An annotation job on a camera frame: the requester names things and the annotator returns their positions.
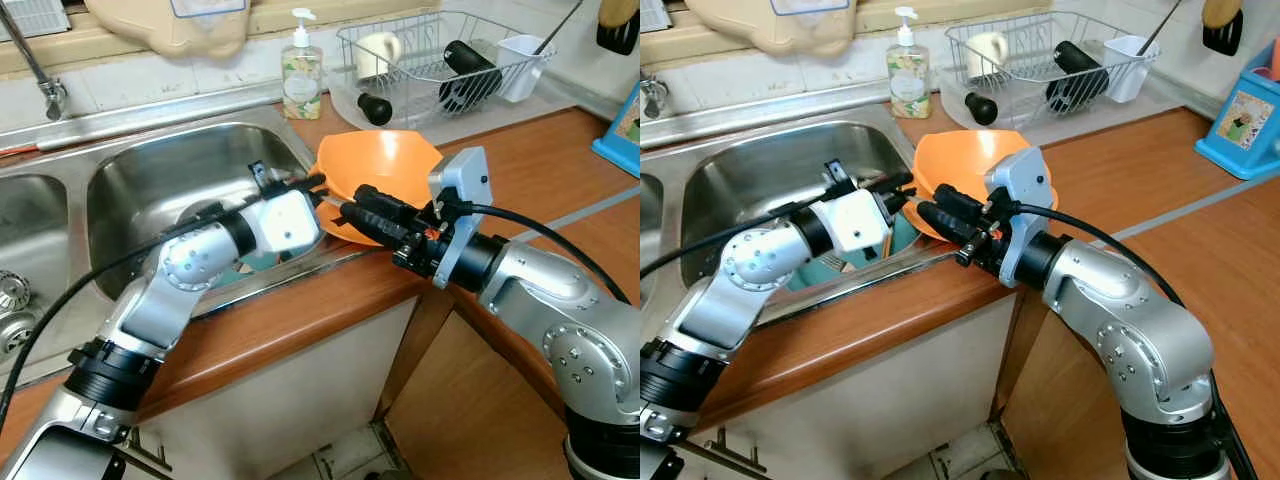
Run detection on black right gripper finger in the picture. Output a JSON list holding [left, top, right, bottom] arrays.
[[935, 185, 986, 219], [355, 185, 416, 223], [340, 203, 401, 251], [917, 201, 969, 246]]

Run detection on orange bowl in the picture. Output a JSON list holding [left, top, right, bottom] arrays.
[[312, 130, 444, 247], [912, 130, 1059, 242]]

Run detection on teal plate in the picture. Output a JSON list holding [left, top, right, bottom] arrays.
[[788, 210, 917, 293], [232, 245, 296, 277]]

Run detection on clear soap pump bottle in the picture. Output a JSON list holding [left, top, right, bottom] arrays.
[[886, 7, 932, 120], [282, 8, 326, 122]]

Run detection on cream mug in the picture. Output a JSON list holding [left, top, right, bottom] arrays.
[[965, 32, 1012, 82], [357, 32, 404, 80]]

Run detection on black bottle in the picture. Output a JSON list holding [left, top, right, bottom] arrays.
[[440, 40, 507, 114], [1045, 40, 1112, 114]]

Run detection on brown wooden cabinet panel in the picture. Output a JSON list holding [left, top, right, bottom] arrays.
[[990, 300, 1136, 480], [375, 310, 576, 480]]

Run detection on beige plastic object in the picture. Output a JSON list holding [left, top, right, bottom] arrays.
[[85, 0, 252, 60], [685, 0, 857, 60]]

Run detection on white cabinet front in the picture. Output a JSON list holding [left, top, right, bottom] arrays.
[[125, 295, 426, 480], [715, 295, 1026, 480]]

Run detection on white utensil cup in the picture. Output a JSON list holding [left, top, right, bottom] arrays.
[[1103, 35, 1162, 105], [497, 35, 555, 104]]

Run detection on grey drain tray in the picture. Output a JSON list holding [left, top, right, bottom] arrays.
[[328, 60, 593, 147], [934, 60, 1203, 137]]

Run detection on chrome faucet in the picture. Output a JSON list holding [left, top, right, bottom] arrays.
[[0, 0, 69, 123], [640, 75, 674, 122]]

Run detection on blue box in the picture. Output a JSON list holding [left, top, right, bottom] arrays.
[[592, 80, 641, 180], [1195, 65, 1280, 182]]

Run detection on metal sink strainer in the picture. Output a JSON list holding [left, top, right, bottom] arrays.
[[0, 270, 32, 314]]

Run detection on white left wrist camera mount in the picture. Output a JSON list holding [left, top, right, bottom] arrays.
[[250, 190, 324, 257], [817, 190, 892, 257]]

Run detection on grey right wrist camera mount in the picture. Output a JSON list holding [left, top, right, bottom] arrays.
[[427, 147, 492, 292], [984, 147, 1057, 290]]

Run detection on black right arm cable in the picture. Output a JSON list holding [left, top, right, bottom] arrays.
[[1012, 202, 1259, 480], [462, 202, 634, 307]]

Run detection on wire dish rack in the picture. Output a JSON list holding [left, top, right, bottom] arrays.
[[335, 10, 559, 117], [944, 10, 1162, 117]]

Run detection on dark utensil handle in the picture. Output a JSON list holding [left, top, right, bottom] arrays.
[[1140, 0, 1187, 57], [535, 0, 587, 57]]

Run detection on metal cabinet handle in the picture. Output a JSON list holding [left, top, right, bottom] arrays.
[[118, 430, 173, 473], [713, 430, 763, 473]]

